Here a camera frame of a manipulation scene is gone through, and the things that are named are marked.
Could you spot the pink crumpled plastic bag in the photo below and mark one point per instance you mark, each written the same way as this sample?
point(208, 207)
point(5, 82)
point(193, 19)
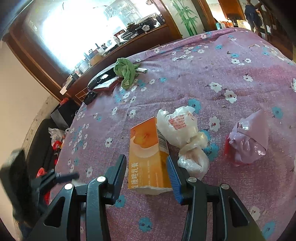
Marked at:
point(248, 140)

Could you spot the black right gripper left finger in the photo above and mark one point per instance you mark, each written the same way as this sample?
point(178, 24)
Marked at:
point(61, 221)

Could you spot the small clear plastic bag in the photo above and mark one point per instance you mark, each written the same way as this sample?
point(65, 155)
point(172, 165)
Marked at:
point(194, 160)

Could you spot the purple floral tablecloth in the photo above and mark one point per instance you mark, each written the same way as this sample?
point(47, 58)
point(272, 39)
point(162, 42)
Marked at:
point(227, 95)

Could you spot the black case on table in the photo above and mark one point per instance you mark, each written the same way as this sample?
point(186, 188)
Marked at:
point(101, 78)

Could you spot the white crumpled plastic bag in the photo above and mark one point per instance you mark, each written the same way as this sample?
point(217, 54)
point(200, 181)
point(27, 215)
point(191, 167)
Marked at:
point(180, 127)

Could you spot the red plastic basket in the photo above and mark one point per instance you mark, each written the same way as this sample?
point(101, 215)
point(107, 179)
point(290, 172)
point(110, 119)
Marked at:
point(44, 177)

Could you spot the red flat case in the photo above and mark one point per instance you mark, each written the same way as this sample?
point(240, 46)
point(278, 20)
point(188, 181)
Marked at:
point(108, 85)

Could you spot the small black pouch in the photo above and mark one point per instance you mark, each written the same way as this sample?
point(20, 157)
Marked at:
point(90, 96)

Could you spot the dark jacket on post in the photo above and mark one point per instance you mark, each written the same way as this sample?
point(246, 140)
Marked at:
point(252, 16)

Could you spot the clear plastic bag on floor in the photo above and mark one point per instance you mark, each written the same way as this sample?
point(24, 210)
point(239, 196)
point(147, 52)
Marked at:
point(56, 135)

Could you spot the brown wooden door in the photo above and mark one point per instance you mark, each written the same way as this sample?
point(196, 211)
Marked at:
point(232, 9)

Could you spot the orange ointment box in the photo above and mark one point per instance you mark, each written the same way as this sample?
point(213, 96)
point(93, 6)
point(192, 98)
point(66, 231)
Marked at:
point(148, 152)

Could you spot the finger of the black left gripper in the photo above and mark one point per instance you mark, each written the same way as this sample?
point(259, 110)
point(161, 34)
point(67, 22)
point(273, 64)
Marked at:
point(54, 177)

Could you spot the green crumpled cloth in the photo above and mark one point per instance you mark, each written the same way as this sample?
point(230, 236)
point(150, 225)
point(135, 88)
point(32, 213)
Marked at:
point(126, 70)

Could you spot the wooden brick-pattern counter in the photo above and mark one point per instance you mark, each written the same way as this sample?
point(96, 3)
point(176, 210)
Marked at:
point(156, 37)

